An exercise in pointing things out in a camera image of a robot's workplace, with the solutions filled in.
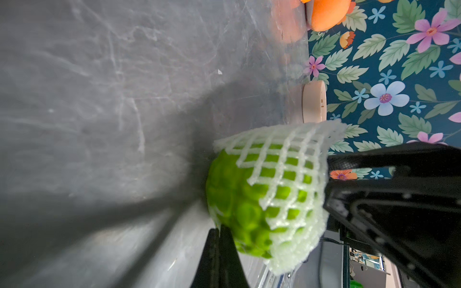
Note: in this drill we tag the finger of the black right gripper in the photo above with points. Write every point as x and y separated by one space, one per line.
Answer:
415 222
425 163

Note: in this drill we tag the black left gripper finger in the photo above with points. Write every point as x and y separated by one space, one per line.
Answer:
220 265

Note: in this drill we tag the dark speckled custard apple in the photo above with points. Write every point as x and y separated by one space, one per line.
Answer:
269 203

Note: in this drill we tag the white foam net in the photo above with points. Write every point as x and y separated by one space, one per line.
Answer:
309 141

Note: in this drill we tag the round beige clock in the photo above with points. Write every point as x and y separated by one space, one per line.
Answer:
314 103

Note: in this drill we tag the orange toy duck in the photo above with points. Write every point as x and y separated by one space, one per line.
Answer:
322 15

